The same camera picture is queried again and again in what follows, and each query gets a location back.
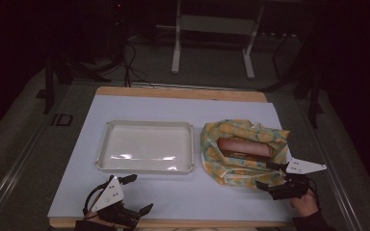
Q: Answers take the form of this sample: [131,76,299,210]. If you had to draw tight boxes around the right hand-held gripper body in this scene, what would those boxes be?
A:
[267,157,328,201]

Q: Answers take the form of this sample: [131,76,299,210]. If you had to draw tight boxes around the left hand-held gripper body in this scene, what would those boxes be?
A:
[91,175,143,230]

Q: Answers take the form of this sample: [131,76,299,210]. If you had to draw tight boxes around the yellow patterned cloth bag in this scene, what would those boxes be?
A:
[199,118,291,189]

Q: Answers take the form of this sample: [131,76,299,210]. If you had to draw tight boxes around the brown rectangular box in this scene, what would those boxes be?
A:
[217,137,273,164]

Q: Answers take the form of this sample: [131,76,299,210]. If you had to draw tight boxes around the person's right hand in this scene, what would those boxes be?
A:
[288,188,320,218]

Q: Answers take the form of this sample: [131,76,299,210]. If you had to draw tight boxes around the person's left hand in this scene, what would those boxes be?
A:
[84,210,110,227]

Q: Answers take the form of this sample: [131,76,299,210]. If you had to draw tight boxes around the white table mat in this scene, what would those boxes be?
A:
[46,94,299,222]

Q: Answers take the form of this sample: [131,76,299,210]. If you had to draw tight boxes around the white plastic tray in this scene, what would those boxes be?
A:
[94,119,196,175]

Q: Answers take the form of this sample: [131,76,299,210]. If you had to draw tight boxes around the black tripod stand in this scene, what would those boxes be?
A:
[258,32,325,130]
[36,52,113,116]

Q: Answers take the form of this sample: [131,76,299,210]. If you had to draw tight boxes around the black floor socket box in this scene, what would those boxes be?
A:
[50,113,74,127]

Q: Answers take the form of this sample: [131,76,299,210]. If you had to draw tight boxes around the wooden table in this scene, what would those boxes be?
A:
[48,86,296,229]

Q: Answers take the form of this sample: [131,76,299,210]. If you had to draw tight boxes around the white metal stand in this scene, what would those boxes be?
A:
[171,0,266,81]

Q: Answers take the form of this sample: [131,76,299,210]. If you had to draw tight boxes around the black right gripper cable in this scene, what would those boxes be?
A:
[304,175,322,210]

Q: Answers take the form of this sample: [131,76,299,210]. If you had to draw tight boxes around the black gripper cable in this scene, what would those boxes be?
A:
[82,174,115,218]
[304,175,322,210]

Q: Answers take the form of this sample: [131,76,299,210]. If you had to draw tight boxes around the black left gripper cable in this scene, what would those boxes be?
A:
[82,174,115,218]

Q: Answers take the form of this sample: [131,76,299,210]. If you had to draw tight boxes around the metal floor rail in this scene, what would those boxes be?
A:
[0,115,57,231]
[297,97,365,231]

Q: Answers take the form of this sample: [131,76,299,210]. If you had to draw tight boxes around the black floor cables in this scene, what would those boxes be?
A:
[120,39,156,89]

